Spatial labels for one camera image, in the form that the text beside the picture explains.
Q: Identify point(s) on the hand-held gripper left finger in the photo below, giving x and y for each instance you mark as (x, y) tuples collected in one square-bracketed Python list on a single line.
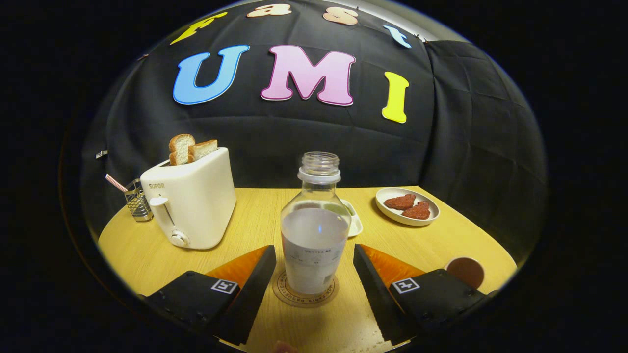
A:
[(248, 304)]

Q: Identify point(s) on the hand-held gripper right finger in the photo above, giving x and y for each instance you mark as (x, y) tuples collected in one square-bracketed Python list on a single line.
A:
[(380, 304)]

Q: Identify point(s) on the round wooden coaster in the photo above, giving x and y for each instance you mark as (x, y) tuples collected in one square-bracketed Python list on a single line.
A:
[(304, 300)]

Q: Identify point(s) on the clear juice bottle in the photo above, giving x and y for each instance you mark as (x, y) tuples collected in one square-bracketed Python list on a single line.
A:
[(314, 245)]

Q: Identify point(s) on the white divided bean dish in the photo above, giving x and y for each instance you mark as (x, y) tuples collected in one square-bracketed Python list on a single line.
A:
[(354, 223)]

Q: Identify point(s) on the wooden table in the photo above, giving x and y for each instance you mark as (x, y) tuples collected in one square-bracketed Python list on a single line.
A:
[(250, 215)]

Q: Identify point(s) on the white oval plate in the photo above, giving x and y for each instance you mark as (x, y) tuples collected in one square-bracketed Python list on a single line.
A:
[(387, 211)]

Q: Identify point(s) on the red meat piece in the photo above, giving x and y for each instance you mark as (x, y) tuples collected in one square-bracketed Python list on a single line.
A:
[(400, 201), (417, 211)]

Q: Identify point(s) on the white toaster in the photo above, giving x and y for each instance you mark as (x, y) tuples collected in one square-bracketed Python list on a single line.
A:
[(196, 196)]

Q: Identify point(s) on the toast slice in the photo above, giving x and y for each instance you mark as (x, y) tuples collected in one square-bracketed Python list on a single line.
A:
[(180, 149), (202, 149)]

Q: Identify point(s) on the pink striped straw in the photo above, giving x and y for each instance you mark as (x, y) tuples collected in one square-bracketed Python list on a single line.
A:
[(117, 183)]

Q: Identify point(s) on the small metal clip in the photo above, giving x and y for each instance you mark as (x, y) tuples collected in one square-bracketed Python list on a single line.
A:
[(101, 154)]

